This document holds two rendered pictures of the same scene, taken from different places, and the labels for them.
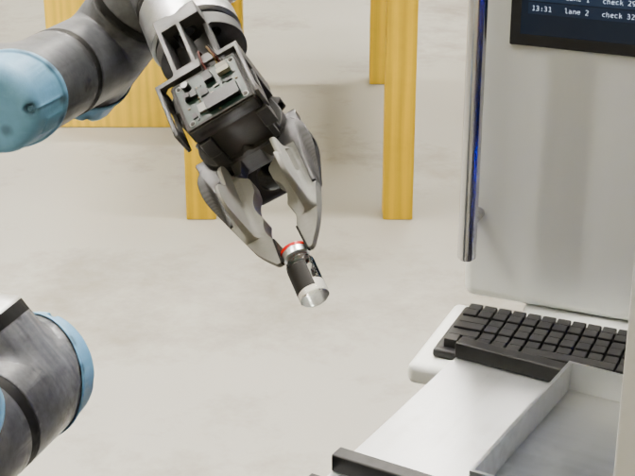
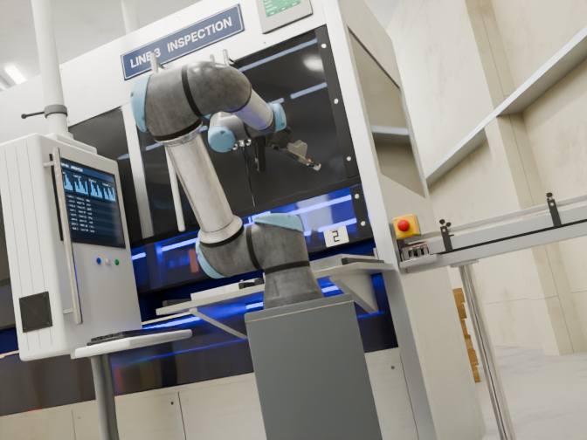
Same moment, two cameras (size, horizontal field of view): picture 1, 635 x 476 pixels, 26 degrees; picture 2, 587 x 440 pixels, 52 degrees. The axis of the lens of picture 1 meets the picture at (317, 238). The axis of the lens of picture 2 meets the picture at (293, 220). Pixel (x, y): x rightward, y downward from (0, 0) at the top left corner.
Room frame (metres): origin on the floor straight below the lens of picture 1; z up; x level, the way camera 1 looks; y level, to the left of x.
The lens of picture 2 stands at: (1.27, 1.83, 0.74)
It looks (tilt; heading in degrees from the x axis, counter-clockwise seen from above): 10 degrees up; 261
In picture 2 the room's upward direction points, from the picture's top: 11 degrees counter-clockwise
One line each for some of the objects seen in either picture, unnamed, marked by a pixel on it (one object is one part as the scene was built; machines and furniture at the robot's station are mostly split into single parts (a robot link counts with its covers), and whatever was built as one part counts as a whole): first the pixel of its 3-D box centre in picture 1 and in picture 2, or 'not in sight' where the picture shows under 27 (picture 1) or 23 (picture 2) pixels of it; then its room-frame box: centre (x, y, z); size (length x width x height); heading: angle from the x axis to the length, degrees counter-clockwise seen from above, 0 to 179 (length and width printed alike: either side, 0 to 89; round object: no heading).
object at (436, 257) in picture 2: not in sight; (422, 261); (0.55, -0.18, 0.87); 0.14 x 0.13 x 0.02; 59
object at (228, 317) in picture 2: not in sight; (222, 324); (1.26, -0.33, 0.80); 0.34 x 0.03 x 0.13; 59
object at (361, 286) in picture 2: not in sight; (355, 295); (0.83, -0.07, 0.80); 0.34 x 0.03 x 0.13; 59
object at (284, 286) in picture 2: not in sight; (290, 285); (1.08, 0.34, 0.84); 0.15 x 0.15 x 0.10
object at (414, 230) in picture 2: not in sight; (407, 226); (0.58, -0.16, 1.00); 0.08 x 0.07 x 0.07; 59
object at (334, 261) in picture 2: not in sight; (322, 269); (0.91, -0.08, 0.90); 0.34 x 0.26 x 0.04; 59
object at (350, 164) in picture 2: not in sight; (341, 127); (0.71, -0.21, 1.40); 0.05 x 0.01 x 0.80; 149
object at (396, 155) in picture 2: not in sight; (390, 124); (0.40, -0.59, 1.51); 0.85 x 0.01 x 0.59; 59
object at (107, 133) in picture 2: not in sight; (88, 186); (1.72, -0.82, 1.51); 0.49 x 0.01 x 0.59; 149
